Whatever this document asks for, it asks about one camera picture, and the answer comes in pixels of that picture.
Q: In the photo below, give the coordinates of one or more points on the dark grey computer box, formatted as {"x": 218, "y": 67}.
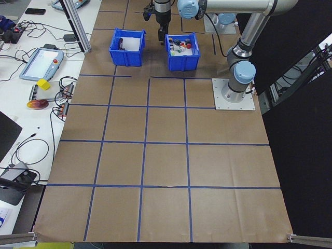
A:
{"x": 11, "y": 193}

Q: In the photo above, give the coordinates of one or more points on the grey USB hub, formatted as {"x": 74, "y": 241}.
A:
{"x": 18, "y": 168}

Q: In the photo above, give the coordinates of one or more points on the orange red round disc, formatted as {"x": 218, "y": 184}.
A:
{"x": 37, "y": 105}

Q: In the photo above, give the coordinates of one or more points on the dark grey power brick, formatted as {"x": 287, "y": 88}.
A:
{"x": 69, "y": 38}

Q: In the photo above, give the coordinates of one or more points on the dark rectangular block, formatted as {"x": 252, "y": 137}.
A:
{"x": 121, "y": 44}

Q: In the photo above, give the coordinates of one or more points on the white flat device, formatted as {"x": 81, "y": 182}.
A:
{"x": 45, "y": 95}

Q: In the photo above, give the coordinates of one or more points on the black frame cover cloth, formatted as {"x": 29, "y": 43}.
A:
{"x": 298, "y": 155}

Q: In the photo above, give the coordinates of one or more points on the yellow block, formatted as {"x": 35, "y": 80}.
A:
{"x": 43, "y": 85}

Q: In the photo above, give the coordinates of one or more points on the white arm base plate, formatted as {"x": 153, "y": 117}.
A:
{"x": 208, "y": 26}
{"x": 246, "y": 105}

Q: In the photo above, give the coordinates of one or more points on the black round knob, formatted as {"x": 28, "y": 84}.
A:
{"x": 187, "y": 41}
{"x": 178, "y": 42}

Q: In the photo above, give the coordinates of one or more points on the light blue teach pendant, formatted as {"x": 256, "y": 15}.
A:
{"x": 55, "y": 4}
{"x": 39, "y": 64}

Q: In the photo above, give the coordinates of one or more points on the yellow black push button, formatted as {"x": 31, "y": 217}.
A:
{"x": 170, "y": 40}

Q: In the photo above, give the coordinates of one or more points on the yellow green flat object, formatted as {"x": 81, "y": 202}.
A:
{"x": 44, "y": 246}

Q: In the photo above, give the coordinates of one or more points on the red mushroom push button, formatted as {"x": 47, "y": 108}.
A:
{"x": 189, "y": 46}

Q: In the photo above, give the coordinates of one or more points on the black smartphone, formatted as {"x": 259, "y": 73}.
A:
{"x": 35, "y": 11}

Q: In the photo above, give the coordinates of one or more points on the white foam liner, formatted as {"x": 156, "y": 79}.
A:
{"x": 132, "y": 44}
{"x": 188, "y": 52}

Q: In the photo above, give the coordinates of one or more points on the white paper with blue print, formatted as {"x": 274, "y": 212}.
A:
{"x": 5, "y": 215}

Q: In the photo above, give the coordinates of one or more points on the V-shaped metal bar frame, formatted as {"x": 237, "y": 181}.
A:
{"x": 264, "y": 103}

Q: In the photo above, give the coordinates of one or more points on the wrist camera black bracket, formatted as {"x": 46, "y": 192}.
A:
{"x": 148, "y": 13}

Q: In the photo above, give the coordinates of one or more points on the purple cloth bundle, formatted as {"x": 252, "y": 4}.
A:
{"x": 5, "y": 23}

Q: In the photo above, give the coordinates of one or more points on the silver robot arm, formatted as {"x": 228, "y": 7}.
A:
{"x": 233, "y": 5}
{"x": 227, "y": 19}

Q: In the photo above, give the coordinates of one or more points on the black electronics box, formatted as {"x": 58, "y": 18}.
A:
{"x": 13, "y": 36}

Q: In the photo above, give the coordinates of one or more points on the black flat panel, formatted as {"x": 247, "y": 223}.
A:
{"x": 6, "y": 135}

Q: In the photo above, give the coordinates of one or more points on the blue bin with push buttons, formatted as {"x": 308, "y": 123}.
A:
{"x": 182, "y": 63}

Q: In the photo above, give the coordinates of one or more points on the aluminium bar with end bracket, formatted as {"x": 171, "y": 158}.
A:
{"x": 311, "y": 239}
{"x": 18, "y": 237}

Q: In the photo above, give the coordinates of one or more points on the small dark grey box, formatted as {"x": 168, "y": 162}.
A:
{"x": 50, "y": 46}

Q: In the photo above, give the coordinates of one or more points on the slanted aluminium profile post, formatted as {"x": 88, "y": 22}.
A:
{"x": 77, "y": 28}

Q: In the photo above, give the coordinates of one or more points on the blue bin with black parts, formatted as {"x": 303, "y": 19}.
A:
{"x": 127, "y": 58}

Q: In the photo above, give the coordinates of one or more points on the black small desk device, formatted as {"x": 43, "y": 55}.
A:
{"x": 28, "y": 176}

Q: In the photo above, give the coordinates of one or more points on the grey white switch body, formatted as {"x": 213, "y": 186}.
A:
{"x": 177, "y": 48}

